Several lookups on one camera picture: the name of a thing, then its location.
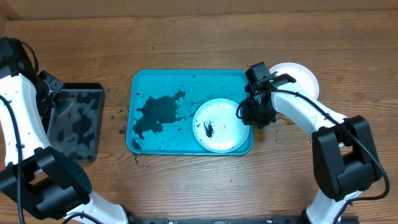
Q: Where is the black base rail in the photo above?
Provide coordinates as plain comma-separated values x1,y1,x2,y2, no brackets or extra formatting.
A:
140,215,360,224

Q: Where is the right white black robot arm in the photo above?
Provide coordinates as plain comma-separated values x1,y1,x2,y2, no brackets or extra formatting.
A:
236,72,387,223

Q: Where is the teal plastic tray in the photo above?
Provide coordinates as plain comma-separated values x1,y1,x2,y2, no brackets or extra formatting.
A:
126,70,248,156

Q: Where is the light blue dirty plate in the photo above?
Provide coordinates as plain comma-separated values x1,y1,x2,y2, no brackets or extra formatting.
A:
193,98,251,154

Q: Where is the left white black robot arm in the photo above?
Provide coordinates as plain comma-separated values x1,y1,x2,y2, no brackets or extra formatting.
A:
1,37,139,223

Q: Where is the black water tray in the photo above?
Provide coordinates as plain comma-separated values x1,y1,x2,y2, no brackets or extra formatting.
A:
47,83,104,162

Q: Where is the white plate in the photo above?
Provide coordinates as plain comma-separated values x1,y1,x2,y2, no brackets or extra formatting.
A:
269,62,320,100

